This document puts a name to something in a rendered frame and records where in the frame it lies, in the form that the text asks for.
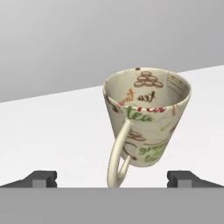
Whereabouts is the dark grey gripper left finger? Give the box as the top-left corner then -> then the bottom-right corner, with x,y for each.
0,170 -> 58,189

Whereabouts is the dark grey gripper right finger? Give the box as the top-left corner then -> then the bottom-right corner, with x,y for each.
166,170 -> 224,189

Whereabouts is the cream mug with tea print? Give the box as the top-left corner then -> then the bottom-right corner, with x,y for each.
101,66 -> 193,189

